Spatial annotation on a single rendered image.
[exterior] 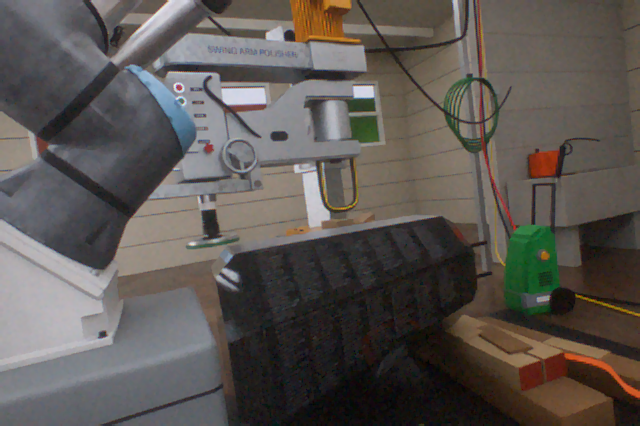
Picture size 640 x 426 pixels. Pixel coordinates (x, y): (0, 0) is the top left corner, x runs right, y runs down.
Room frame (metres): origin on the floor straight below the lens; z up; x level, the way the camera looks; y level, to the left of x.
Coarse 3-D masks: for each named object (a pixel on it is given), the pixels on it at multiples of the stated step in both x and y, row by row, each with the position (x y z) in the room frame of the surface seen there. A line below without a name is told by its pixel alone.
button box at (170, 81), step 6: (168, 78) 1.49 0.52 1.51; (174, 78) 1.50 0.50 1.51; (180, 78) 1.51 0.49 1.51; (186, 78) 1.52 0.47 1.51; (168, 84) 1.48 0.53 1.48; (174, 84) 1.49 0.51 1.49; (186, 84) 1.52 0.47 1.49; (174, 90) 1.49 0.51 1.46; (186, 90) 1.52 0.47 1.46; (180, 96) 1.50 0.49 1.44; (186, 96) 1.51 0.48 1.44; (186, 102) 1.51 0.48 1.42; (186, 108) 1.51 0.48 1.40; (192, 108) 1.52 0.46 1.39; (192, 114) 1.52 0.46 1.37; (192, 150) 1.51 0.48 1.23; (198, 150) 1.52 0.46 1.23
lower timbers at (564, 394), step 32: (480, 320) 2.29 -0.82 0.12; (416, 352) 2.19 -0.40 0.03; (480, 384) 1.68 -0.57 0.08; (544, 384) 1.49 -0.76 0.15; (576, 384) 1.47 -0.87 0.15; (608, 384) 1.58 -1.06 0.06; (512, 416) 1.51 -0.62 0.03; (544, 416) 1.35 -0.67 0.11; (576, 416) 1.30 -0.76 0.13; (608, 416) 1.35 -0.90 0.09
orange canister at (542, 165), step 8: (536, 152) 4.10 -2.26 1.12; (544, 152) 4.06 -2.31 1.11; (552, 152) 4.10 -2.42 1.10; (536, 160) 4.08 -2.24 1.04; (544, 160) 4.04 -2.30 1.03; (552, 160) 4.09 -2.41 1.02; (536, 168) 4.09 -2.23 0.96; (544, 168) 4.04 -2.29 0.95; (552, 168) 4.08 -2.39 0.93; (536, 176) 4.11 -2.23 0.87; (544, 176) 4.06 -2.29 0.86; (552, 176) 4.04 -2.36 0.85
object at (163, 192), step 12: (228, 180) 1.64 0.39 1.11; (240, 180) 1.66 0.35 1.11; (156, 192) 1.50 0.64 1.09; (168, 192) 1.52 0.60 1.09; (180, 192) 1.54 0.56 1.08; (192, 192) 1.56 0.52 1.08; (204, 192) 1.58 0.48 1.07; (216, 192) 1.61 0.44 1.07; (228, 192) 1.63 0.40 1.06; (240, 192) 1.78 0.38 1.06
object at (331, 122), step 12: (312, 108) 1.93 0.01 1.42; (324, 108) 1.88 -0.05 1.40; (336, 108) 1.88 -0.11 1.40; (348, 108) 1.97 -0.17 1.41; (312, 120) 1.94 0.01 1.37; (324, 120) 1.89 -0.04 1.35; (336, 120) 1.88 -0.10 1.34; (348, 120) 1.93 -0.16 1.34; (324, 132) 1.89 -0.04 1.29; (336, 132) 1.88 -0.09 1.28; (348, 132) 1.92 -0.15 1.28
